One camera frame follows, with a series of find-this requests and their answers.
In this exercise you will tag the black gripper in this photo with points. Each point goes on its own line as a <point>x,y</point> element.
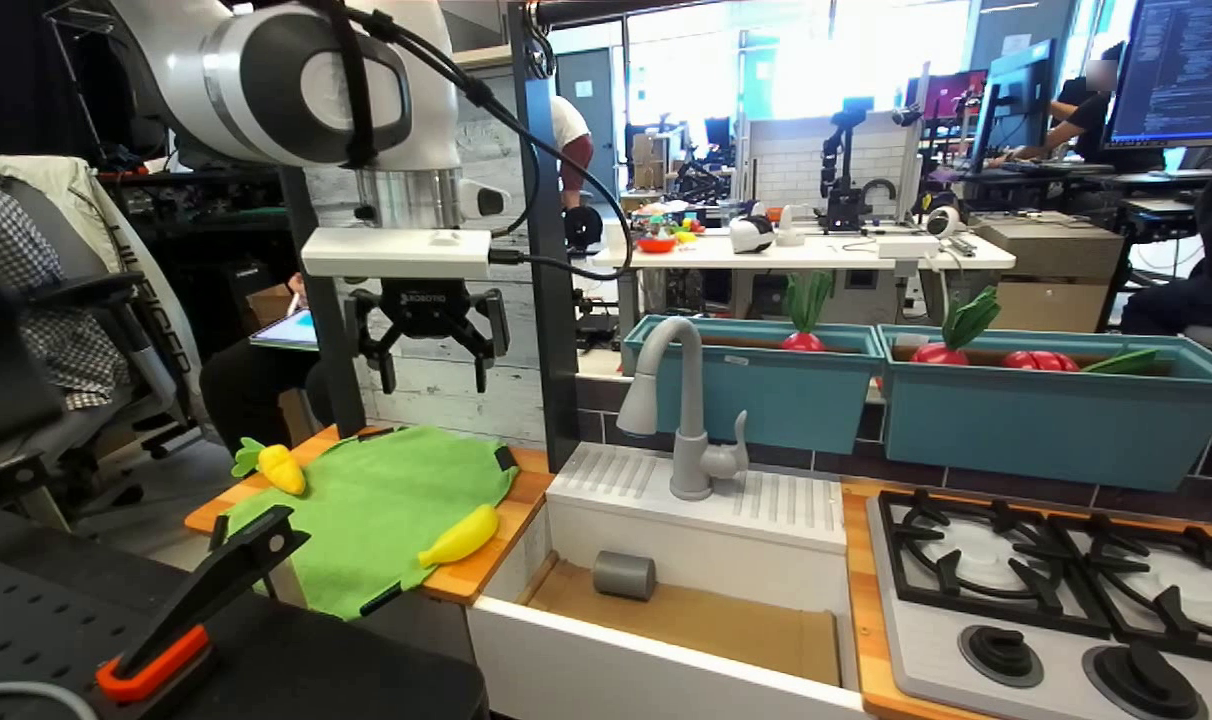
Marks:
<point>427,306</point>

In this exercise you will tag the green towel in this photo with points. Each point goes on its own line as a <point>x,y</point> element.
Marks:
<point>376,514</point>

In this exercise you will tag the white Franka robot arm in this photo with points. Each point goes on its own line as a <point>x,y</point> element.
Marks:
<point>287,82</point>

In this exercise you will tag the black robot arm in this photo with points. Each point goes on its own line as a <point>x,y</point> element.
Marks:
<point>845,167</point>

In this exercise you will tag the yellow toy corn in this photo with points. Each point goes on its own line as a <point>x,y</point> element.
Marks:
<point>282,471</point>

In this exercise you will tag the wooden counter board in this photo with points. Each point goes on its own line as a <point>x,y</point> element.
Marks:
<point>477,578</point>

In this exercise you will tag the red bowl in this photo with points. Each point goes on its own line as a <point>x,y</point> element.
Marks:
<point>656,245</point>

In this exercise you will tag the person in white shirt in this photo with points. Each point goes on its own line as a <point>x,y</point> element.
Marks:
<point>574,143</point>

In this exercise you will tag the gray toy faucet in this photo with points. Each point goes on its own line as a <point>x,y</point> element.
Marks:
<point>690,452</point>

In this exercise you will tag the gray cup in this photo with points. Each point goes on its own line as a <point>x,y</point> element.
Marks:
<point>625,574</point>

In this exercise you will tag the white toy sink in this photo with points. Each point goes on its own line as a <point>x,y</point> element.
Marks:
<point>686,514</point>

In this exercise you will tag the short teal planter box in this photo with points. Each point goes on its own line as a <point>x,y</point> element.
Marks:
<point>777,399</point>

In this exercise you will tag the red radish, straight leaves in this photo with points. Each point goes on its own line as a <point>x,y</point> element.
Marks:
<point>806,322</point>

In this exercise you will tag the white table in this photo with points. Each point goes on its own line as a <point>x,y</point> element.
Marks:
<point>816,255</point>

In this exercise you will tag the black perforated board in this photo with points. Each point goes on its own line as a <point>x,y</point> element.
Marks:
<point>46,615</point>

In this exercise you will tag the red radish, slanted leaf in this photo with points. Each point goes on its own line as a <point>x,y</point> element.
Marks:
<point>958,334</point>

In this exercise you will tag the white toy stove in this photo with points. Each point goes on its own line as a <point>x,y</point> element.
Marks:
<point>925,646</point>

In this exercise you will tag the red toy tomato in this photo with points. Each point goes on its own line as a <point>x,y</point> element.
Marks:
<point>1038,361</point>

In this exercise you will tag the long teal planter box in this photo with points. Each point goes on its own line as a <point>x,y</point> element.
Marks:
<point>1044,428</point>

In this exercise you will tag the cardboard box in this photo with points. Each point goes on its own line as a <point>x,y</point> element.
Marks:
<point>1051,266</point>

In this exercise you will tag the small computer monitor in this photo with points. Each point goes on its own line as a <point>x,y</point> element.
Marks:
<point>1014,113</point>

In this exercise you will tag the black stove grate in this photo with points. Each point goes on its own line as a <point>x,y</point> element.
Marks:
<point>1051,545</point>

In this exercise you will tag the small black stove knob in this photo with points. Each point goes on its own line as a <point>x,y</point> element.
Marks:
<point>1002,652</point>

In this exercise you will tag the person at the monitor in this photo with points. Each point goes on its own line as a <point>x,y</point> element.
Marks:
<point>1088,113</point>

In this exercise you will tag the green toy vegetable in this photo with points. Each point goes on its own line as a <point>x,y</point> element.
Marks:
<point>1128,361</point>

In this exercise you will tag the large black stove knob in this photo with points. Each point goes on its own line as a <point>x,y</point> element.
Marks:
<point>1146,681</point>

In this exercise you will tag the large computer monitor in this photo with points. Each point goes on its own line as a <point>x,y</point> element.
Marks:
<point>1187,72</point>

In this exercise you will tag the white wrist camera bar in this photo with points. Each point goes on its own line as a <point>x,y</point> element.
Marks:
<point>390,255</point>

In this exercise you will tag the black vertical post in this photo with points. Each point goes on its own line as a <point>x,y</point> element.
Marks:
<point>546,372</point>

